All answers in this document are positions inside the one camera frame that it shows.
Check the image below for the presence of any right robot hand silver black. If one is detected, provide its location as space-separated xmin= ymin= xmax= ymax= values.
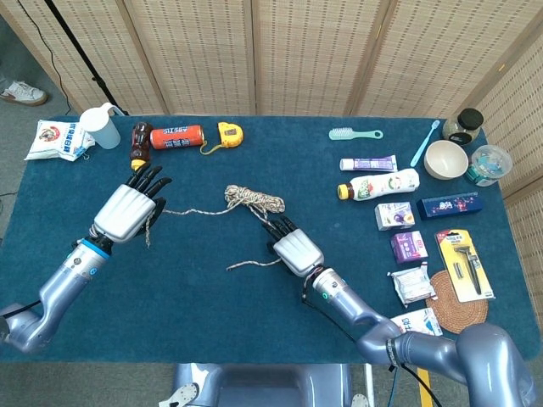
xmin=261 ymin=215 xmax=326 ymax=279

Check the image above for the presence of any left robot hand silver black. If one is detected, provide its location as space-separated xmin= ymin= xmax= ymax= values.
xmin=90 ymin=164 xmax=173 ymax=244

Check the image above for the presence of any white brown braided rope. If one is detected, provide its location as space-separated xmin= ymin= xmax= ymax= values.
xmin=143 ymin=184 xmax=286 ymax=272

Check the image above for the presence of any brown honey bottle yellow cap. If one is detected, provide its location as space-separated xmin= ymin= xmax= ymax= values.
xmin=129 ymin=121 xmax=155 ymax=171

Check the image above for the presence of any white plastic pitcher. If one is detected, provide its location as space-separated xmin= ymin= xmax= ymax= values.
xmin=79 ymin=102 xmax=122 ymax=150

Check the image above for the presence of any orange drink can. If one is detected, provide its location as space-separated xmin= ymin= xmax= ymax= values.
xmin=149 ymin=124 xmax=205 ymax=150

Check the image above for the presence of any white sugar bag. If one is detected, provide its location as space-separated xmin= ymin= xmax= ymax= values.
xmin=24 ymin=119 xmax=97 ymax=162

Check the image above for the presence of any white purple small carton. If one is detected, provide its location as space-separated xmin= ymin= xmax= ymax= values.
xmin=373 ymin=201 xmax=416 ymax=232

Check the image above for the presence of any white drink bottle yellow cap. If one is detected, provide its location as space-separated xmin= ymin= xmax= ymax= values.
xmin=337 ymin=168 xmax=421 ymax=201

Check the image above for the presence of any purple small box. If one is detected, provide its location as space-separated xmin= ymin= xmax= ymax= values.
xmin=389 ymin=230 xmax=428 ymax=265

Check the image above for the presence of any white purple toothpaste tube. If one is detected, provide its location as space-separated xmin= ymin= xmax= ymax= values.
xmin=339 ymin=154 xmax=399 ymax=173

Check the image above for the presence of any dark blue table cloth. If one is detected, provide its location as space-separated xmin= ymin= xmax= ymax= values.
xmin=0 ymin=114 xmax=543 ymax=365

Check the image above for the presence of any silver foil packet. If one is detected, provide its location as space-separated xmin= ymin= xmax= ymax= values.
xmin=386 ymin=261 xmax=437 ymax=307

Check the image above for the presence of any mint green hairbrush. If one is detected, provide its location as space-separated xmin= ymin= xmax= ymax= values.
xmin=328 ymin=125 xmax=384 ymax=142

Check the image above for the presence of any yellow tape measure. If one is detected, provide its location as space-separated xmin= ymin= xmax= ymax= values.
xmin=199 ymin=121 xmax=245 ymax=156

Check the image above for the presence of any blue-grey robot torso base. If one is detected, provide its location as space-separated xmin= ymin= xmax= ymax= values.
xmin=159 ymin=363 xmax=370 ymax=407

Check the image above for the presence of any white milk carton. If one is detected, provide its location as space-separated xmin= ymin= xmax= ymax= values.
xmin=389 ymin=308 xmax=444 ymax=338

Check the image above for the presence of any white table leg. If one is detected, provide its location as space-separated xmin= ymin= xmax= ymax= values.
xmin=364 ymin=363 xmax=375 ymax=407

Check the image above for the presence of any razor in yellow blister pack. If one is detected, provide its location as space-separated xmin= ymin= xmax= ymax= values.
xmin=435 ymin=229 xmax=495 ymax=303

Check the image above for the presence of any white sneaker brown sole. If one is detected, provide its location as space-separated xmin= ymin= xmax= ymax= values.
xmin=0 ymin=81 xmax=48 ymax=107

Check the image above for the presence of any dark blue long box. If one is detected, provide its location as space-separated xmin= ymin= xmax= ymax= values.
xmin=417 ymin=191 xmax=484 ymax=220

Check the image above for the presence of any light blue toothbrush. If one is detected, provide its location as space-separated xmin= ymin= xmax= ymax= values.
xmin=409 ymin=120 xmax=441 ymax=168

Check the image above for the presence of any round woven coaster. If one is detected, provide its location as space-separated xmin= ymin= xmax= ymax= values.
xmin=425 ymin=270 xmax=490 ymax=336

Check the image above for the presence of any black tripod stand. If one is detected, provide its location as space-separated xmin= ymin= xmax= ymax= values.
xmin=44 ymin=0 xmax=130 ymax=116

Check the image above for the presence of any beige bowl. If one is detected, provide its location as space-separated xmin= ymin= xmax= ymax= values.
xmin=423 ymin=140 xmax=469 ymax=181

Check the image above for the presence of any yellow floor tape strip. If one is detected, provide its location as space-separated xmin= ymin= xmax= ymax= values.
xmin=417 ymin=366 xmax=434 ymax=407

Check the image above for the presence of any bamboo folding screen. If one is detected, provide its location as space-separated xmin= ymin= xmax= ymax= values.
xmin=0 ymin=0 xmax=543 ymax=118
xmin=460 ymin=54 xmax=543 ymax=298

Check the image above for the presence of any clear plastic tub teal base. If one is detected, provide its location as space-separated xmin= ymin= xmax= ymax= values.
xmin=465 ymin=144 xmax=513 ymax=187

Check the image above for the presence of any glass jar black lid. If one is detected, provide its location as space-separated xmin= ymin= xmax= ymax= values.
xmin=442 ymin=108 xmax=485 ymax=147

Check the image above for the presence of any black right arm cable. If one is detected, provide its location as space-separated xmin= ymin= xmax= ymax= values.
xmin=301 ymin=292 xmax=439 ymax=407

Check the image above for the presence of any thin black hanging cable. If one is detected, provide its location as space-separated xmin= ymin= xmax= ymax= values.
xmin=16 ymin=0 xmax=84 ymax=114

